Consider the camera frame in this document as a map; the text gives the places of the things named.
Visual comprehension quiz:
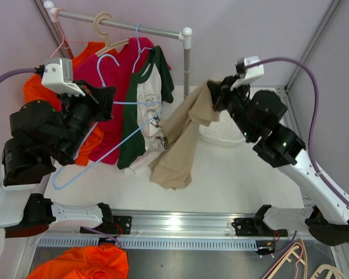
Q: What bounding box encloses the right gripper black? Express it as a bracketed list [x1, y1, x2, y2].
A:
[208, 74, 257, 141]

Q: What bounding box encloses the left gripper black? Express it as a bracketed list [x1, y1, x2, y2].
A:
[57, 79, 117, 162]

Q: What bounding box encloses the light blue wire hanger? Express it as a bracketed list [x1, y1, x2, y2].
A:
[131, 23, 155, 74]
[52, 54, 163, 189]

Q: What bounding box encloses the green and white t shirt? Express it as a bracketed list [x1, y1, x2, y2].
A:
[117, 46, 175, 173]

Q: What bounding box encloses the beige t shirt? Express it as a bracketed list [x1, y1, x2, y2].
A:
[149, 82, 219, 189]

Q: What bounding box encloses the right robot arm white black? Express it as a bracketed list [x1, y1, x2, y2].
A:
[206, 76, 349, 246]

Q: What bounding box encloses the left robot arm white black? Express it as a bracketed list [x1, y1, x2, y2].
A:
[0, 82, 116, 238]

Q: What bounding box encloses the magenta t shirt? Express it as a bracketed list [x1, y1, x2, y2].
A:
[76, 37, 154, 161]

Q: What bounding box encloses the beige wooden hanger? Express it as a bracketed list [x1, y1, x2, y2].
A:
[93, 13, 130, 57]

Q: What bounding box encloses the orange t shirt on hanger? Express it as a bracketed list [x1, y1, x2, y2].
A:
[23, 41, 105, 166]

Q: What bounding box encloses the pink hanger on floor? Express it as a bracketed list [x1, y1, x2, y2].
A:
[262, 238, 308, 279]

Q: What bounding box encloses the beige hanger on floor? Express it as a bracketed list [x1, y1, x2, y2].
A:
[310, 264, 348, 279]

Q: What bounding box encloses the white perforated plastic basket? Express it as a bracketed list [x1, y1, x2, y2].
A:
[199, 110, 245, 146]

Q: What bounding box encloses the metal clothes rack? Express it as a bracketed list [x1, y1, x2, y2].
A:
[42, 1, 193, 97]

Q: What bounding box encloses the orange cloth pile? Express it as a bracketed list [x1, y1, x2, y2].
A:
[27, 244, 129, 278]

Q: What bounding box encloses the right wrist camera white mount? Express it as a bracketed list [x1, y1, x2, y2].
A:
[230, 56, 264, 91]

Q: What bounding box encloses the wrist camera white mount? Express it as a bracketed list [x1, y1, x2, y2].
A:
[230, 56, 264, 91]
[41, 58, 86, 96]

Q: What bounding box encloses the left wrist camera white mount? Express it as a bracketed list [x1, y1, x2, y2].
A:
[41, 58, 86, 96]

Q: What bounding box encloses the pink wire hanger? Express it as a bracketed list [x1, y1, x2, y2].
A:
[50, 8, 88, 59]

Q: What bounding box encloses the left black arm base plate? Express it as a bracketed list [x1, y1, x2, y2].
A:
[80, 215, 133, 235]

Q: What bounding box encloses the aluminium rail frame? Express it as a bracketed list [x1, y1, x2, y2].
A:
[26, 210, 344, 241]

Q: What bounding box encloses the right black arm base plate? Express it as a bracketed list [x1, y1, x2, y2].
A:
[231, 218, 289, 237]

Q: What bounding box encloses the slotted grey cable duct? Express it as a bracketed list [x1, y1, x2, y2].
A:
[37, 236, 273, 252]

